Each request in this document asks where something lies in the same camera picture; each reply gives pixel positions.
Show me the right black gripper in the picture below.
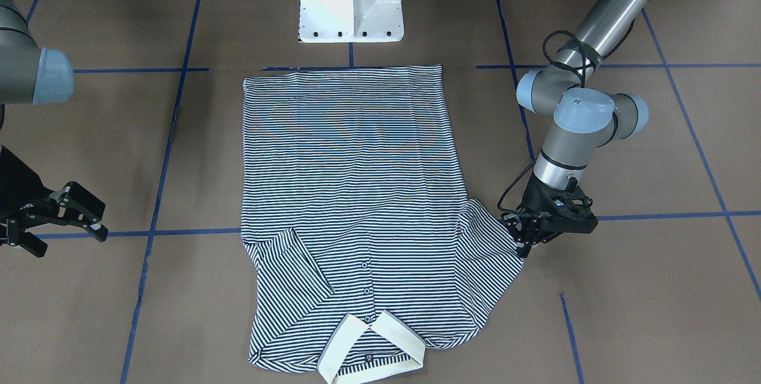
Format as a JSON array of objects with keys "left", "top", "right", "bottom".
[{"left": 1, "top": 146, "right": 109, "bottom": 259}]

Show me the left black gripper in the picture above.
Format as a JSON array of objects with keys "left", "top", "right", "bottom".
[{"left": 502, "top": 174, "right": 598, "bottom": 259}]

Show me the navy white striped polo shirt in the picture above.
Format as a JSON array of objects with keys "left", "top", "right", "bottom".
[{"left": 240, "top": 65, "right": 524, "bottom": 383}]

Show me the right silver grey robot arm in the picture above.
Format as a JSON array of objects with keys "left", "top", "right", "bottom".
[{"left": 1, "top": 0, "right": 109, "bottom": 259}]

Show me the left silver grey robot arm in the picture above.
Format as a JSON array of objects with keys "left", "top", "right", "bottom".
[{"left": 502, "top": 0, "right": 650, "bottom": 259}]

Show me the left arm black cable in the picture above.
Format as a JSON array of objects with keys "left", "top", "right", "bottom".
[{"left": 497, "top": 30, "right": 601, "bottom": 213}]

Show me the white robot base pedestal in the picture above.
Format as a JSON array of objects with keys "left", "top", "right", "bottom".
[{"left": 297, "top": 0, "right": 405, "bottom": 43}]

